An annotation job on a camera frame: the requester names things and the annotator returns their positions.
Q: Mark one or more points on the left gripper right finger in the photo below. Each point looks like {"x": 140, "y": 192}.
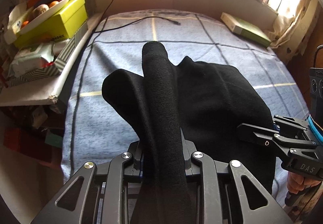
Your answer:
{"x": 188, "y": 148}

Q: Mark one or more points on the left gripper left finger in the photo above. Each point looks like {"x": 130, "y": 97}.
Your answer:
{"x": 135, "y": 168}

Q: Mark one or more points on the black fleece pants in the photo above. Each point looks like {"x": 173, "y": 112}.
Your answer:
{"x": 208, "y": 104}

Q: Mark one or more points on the person's right hand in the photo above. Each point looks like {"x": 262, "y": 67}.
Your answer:
{"x": 296, "y": 183}

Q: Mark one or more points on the blue plaid bed sheet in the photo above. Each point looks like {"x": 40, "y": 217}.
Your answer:
{"x": 93, "y": 129}

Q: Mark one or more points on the cream heart pattern curtain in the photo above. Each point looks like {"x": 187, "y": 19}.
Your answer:
{"x": 292, "y": 27}

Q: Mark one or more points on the white side board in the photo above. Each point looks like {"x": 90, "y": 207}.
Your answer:
{"x": 46, "y": 91}

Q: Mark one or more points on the grey striped box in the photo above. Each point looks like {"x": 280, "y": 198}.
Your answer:
{"x": 57, "y": 66}

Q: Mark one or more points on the green and white flat box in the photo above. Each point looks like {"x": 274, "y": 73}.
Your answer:
{"x": 245, "y": 29}

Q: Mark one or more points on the wrapped grey package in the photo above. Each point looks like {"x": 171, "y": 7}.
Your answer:
{"x": 31, "y": 58}

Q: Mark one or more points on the yellow-green shoe box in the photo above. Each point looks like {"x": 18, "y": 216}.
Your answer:
{"x": 60, "y": 26}

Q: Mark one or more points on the white fruit tray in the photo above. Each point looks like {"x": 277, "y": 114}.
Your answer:
{"x": 22, "y": 21}

